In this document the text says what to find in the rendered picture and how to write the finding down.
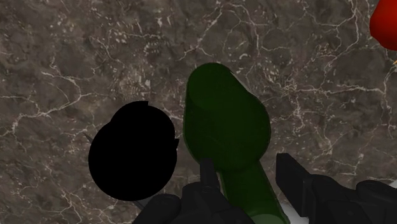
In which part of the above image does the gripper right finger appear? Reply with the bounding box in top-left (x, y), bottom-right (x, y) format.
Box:
top-left (275, 153), bottom-right (397, 224)

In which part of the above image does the red round object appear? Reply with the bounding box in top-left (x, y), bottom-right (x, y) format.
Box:
top-left (369, 0), bottom-right (397, 52)

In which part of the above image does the dark green glass bottle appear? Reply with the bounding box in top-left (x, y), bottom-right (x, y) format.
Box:
top-left (182, 62), bottom-right (290, 224)

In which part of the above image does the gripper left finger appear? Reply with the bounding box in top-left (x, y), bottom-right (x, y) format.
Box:
top-left (132, 157), bottom-right (255, 224)

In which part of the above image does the black round object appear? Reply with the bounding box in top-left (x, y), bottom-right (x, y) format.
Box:
top-left (88, 101), bottom-right (180, 202)

